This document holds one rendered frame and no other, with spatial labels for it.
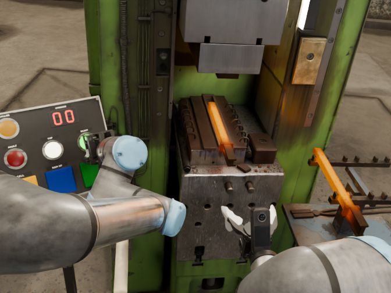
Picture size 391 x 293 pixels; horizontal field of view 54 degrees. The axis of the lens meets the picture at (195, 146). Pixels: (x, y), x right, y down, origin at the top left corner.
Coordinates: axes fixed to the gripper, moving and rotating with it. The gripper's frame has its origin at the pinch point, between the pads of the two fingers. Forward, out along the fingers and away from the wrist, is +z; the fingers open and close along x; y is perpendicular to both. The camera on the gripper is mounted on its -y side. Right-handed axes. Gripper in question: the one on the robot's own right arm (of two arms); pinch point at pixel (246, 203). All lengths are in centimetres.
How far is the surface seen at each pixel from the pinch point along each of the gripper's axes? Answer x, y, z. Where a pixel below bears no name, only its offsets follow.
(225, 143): -0.8, -1.4, 29.5
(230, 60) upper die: -2.7, -31.3, 30.7
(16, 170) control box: -64, -6, 9
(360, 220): 32.6, 1.9, -6.6
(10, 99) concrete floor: -150, 100, 265
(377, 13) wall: 386, 72, 563
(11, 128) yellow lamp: -65, -16, 15
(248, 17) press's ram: 1, -45, 31
